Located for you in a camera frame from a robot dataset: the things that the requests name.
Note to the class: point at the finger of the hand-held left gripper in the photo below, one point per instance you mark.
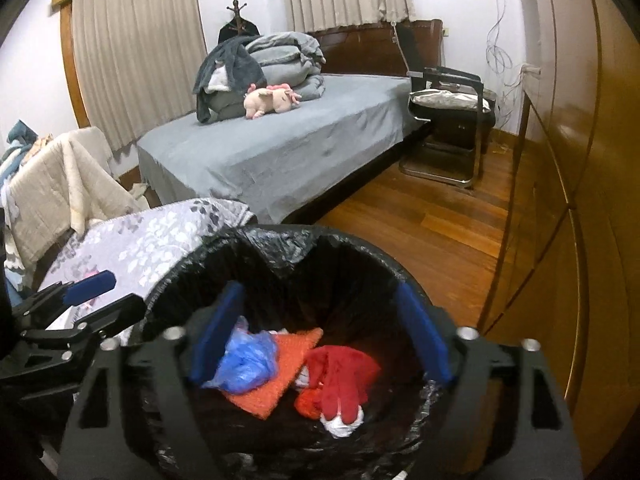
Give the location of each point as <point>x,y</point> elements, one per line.
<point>90,286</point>
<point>120,310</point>

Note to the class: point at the black hanging coat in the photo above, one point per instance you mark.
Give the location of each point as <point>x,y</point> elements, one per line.
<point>230,34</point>

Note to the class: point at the red fleece glove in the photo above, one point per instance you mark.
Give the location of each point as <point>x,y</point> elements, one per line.
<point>345,375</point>

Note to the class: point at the wooden wardrobe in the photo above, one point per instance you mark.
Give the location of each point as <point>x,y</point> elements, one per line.
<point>575,160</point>

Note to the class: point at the wooden coat rack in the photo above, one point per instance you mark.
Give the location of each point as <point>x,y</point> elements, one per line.
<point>236,10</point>

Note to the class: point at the orange knitted cloth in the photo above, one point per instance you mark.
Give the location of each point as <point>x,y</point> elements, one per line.
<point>295,350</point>

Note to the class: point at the grey floral tablecloth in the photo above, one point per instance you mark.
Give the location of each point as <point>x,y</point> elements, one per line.
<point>150,240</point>

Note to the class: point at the trash bin with black bag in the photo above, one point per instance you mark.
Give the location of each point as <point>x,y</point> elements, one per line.
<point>310,280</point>

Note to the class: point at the beige quilt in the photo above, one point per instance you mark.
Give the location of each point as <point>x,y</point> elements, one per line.
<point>50,185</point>

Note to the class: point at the blue plastic bag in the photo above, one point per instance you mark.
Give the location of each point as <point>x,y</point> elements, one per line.
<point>245,360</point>

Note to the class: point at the red cloth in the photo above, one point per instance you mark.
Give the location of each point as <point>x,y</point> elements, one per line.
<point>307,402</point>

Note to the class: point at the dark grey fleece jacket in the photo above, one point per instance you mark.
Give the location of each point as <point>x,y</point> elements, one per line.
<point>230,60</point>

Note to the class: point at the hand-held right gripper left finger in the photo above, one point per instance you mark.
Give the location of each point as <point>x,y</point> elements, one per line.
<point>220,330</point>

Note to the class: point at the black metal chair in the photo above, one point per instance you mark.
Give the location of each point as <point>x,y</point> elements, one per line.
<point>472,160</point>

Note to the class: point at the white chair cushion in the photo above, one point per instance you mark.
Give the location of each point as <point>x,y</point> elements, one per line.
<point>450,99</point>

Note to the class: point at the folded grey blankets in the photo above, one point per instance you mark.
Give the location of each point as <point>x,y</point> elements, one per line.
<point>285,55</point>

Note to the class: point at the blue white scalloped blanket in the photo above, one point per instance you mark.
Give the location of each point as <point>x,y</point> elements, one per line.
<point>15,160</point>

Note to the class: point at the bed with grey sheet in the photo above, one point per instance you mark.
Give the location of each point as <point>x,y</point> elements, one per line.
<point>300,135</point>

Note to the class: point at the dark wooden headboard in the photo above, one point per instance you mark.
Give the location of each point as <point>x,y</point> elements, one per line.
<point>360,55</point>

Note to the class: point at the wooden window frame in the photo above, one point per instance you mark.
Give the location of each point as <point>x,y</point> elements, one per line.
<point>70,60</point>

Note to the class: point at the pink plush pig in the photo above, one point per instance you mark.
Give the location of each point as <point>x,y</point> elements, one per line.
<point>270,102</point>

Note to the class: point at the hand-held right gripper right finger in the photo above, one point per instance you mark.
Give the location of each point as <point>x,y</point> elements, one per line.
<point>425,335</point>

